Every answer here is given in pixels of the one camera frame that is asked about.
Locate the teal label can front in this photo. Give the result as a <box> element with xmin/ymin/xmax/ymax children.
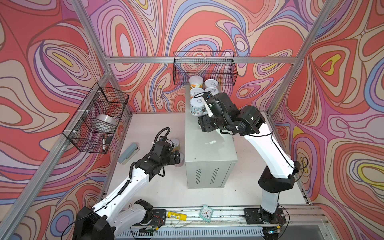
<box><xmin>205</xmin><ymin>87</ymin><xmax>220</xmax><ymax>96</ymax></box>

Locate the teal alarm clock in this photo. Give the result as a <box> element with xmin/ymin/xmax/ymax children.
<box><xmin>199</xmin><ymin>205</ymin><xmax>214</xmax><ymax>223</ymax></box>

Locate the black wire basket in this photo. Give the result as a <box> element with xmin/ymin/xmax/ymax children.
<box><xmin>63</xmin><ymin>83</ymin><xmax>130</xmax><ymax>154</ymax></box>
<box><xmin>173</xmin><ymin>50</ymin><xmax>238</xmax><ymax>86</ymax></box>

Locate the grey metal cabinet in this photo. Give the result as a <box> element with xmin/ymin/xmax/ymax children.
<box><xmin>185</xmin><ymin>86</ymin><xmax>238</xmax><ymax>189</ymax></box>

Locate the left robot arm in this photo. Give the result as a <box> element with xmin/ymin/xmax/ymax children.
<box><xmin>73</xmin><ymin>138</ymin><xmax>180</xmax><ymax>240</ymax></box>

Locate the left black wire basket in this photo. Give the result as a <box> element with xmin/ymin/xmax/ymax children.
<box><xmin>63</xmin><ymin>83</ymin><xmax>130</xmax><ymax>154</ymax></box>

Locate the back black wire basket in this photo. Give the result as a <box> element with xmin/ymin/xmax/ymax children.
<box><xmin>173</xmin><ymin>50</ymin><xmax>238</xmax><ymax>86</ymax></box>

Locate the pink label can left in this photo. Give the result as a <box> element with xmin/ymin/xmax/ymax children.
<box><xmin>175</xmin><ymin>152</ymin><xmax>185</xmax><ymax>167</ymax></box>

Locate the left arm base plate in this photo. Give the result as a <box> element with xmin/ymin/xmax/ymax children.
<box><xmin>140</xmin><ymin>209</ymin><xmax>167</xmax><ymax>228</ymax></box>

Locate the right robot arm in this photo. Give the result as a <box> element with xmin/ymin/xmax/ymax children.
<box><xmin>195</xmin><ymin>92</ymin><xmax>301</xmax><ymax>224</ymax></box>

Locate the pink flower label can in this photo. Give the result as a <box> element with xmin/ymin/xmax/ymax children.
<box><xmin>204</xmin><ymin>79</ymin><xmax>219</xmax><ymax>89</ymax></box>

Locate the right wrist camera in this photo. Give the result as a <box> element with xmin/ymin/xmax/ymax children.
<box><xmin>203</xmin><ymin>92</ymin><xmax>213</xmax><ymax>118</ymax></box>

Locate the yellow label tube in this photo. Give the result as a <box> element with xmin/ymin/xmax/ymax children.
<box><xmin>167</xmin><ymin>211</ymin><xmax>187</xmax><ymax>221</ymax></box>

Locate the yellow label can left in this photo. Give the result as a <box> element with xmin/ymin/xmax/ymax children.
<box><xmin>169</xmin><ymin>138</ymin><xmax>180</xmax><ymax>152</ymax></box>

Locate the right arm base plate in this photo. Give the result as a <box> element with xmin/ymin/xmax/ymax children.
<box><xmin>244</xmin><ymin>207</ymin><xmax>287</xmax><ymax>225</ymax></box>

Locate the orange label can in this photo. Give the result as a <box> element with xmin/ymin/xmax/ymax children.
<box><xmin>189</xmin><ymin>76</ymin><xmax>204</xmax><ymax>89</ymax></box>

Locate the grey stapler box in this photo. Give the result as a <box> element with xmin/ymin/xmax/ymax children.
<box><xmin>118</xmin><ymin>143</ymin><xmax>140</xmax><ymax>165</ymax></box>

